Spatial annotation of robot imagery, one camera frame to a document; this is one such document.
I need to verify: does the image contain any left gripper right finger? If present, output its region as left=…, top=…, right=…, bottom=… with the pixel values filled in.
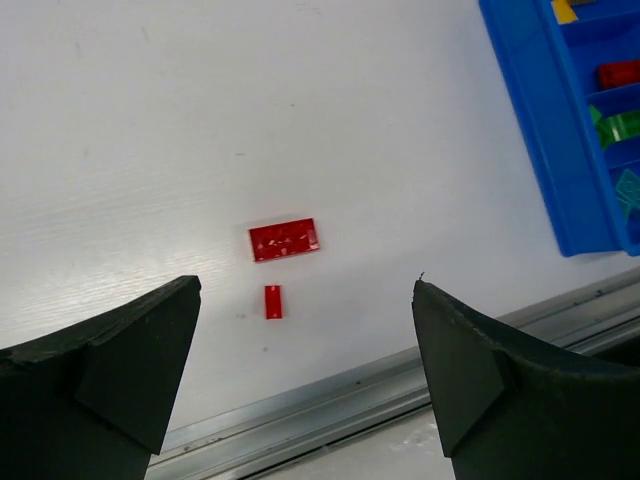
left=412, top=281, right=639, bottom=479

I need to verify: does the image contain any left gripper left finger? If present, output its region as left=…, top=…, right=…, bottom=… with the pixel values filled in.
left=1, top=276, right=201, bottom=480

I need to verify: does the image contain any tiny red lego brick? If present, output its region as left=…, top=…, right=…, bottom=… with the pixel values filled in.
left=264, top=285, right=284, bottom=320

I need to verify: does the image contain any large red lego brick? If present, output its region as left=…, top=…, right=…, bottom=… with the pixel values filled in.
left=248, top=218, right=320, bottom=262

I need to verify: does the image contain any green square lego brick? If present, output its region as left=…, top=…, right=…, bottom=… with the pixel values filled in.
left=595, top=110, right=640, bottom=150

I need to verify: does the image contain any small red lego brick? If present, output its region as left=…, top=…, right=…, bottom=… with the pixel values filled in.
left=596, top=59, right=640, bottom=90

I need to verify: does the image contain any yellow lego brick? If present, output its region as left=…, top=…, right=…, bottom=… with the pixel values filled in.
left=551, top=0, right=578, bottom=25

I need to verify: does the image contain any green curved lego brick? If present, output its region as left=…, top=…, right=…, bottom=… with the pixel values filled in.
left=588, top=104, right=602, bottom=127

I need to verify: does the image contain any teal square lego brick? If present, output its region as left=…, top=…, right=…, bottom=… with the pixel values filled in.
left=615, top=169, right=639, bottom=221

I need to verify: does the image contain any blue compartment tray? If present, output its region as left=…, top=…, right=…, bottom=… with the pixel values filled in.
left=479, top=1, right=639, bottom=257

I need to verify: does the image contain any aluminium frame rail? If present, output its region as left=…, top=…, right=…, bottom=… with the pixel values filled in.
left=146, top=269, right=639, bottom=479

